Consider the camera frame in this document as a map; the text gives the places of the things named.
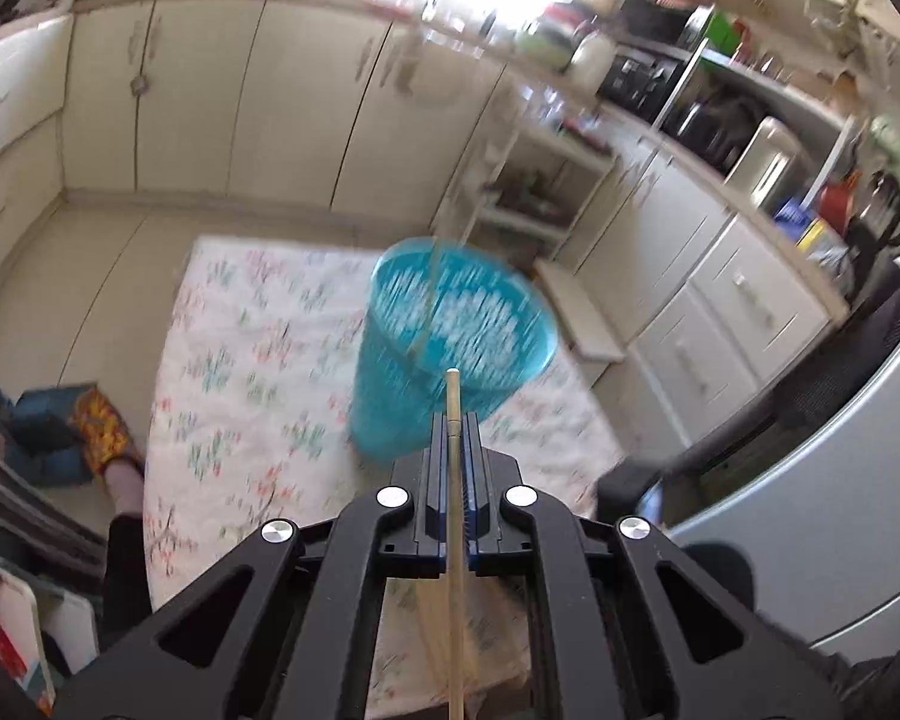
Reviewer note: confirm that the black toaster oven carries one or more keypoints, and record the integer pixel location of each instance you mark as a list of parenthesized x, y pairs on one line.
[(712, 127)]

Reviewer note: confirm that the white jar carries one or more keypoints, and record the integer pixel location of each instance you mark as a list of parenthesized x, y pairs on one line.
[(592, 56)]

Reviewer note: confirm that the floral tablecloth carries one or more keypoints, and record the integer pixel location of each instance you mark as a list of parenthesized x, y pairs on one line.
[(270, 360)]

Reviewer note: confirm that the silver refrigerator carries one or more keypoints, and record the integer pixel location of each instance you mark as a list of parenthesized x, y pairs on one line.
[(855, 480)]

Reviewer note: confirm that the silver toaster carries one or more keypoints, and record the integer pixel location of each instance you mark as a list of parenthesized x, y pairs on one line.
[(769, 161)]

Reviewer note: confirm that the white step stool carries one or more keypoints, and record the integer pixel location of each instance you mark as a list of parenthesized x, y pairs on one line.
[(581, 307)]

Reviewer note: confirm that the orange patterned slipper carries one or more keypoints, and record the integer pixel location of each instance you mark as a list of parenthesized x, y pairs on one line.
[(105, 427)]

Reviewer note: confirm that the yellow package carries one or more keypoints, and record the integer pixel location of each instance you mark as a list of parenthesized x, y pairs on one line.
[(821, 244)]

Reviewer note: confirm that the teal perforated plastic basket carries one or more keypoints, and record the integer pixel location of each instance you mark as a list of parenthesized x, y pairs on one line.
[(457, 330)]

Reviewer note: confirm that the black kettle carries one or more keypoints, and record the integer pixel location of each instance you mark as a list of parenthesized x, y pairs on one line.
[(881, 210)]

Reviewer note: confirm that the blue box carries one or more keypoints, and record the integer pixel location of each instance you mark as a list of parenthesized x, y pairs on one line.
[(795, 219)]

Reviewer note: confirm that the red pot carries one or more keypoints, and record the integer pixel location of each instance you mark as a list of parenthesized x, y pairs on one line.
[(836, 206)]

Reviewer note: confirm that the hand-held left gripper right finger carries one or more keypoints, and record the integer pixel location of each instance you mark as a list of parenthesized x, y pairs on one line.
[(474, 480)]

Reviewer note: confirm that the cream kitchen cabinets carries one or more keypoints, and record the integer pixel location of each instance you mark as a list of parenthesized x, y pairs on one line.
[(195, 90)]

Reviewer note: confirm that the person's leg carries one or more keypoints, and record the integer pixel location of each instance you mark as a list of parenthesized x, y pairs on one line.
[(124, 540)]

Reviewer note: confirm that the white drawer cabinet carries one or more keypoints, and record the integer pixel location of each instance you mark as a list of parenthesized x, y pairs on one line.
[(720, 292)]

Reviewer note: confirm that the white open shelf unit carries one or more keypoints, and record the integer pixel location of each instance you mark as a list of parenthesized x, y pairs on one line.
[(525, 180)]

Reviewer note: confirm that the black microwave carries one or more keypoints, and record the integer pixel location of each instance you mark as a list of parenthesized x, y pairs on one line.
[(641, 82)]

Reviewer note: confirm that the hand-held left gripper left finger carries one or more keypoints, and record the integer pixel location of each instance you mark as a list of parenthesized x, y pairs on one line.
[(436, 480)]

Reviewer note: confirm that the red printed bag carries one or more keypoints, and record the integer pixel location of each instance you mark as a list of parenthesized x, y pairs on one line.
[(0, 645)]

